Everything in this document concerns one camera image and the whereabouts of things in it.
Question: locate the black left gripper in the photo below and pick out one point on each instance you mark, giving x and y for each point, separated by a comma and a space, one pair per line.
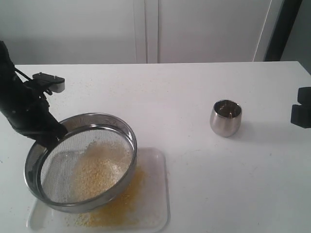
27, 111

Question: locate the white cabinet doors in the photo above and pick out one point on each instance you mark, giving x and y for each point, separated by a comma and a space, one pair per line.
137, 31

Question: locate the round steel mesh sieve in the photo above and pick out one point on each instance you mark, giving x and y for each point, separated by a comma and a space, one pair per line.
47, 172

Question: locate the yellow and white grain pile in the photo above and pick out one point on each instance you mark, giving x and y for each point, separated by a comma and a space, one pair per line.
98, 169

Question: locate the stainless steel cup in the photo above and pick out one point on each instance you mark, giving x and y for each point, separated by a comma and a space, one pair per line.
226, 118

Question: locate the yellow fine sieved grains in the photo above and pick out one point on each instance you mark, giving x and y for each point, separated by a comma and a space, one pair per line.
117, 212

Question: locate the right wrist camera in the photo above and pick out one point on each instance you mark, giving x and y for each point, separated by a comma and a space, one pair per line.
301, 112

